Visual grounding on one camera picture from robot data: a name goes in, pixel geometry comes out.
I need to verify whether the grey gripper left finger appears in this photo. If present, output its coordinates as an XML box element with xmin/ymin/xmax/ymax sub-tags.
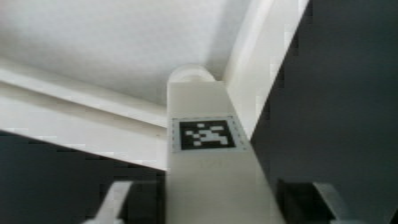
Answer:
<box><xmin>82</xmin><ymin>181</ymin><xmax>133</xmax><ymax>224</ymax></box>

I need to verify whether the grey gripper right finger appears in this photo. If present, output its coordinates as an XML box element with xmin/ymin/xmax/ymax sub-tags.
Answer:
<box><xmin>313</xmin><ymin>182</ymin><xmax>355</xmax><ymax>224</ymax></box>

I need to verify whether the white desk top tray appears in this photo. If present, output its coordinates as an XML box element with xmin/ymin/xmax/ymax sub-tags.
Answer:
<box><xmin>0</xmin><ymin>0</ymin><xmax>311</xmax><ymax>128</ymax></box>

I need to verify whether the white L-shaped obstacle fence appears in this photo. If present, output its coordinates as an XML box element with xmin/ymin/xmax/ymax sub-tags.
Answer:
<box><xmin>0</xmin><ymin>97</ymin><xmax>167</xmax><ymax>170</ymax></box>

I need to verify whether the white desk leg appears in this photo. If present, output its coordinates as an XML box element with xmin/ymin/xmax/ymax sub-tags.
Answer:
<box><xmin>165</xmin><ymin>65</ymin><xmax>286</xmax><ymax>224</ymax></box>

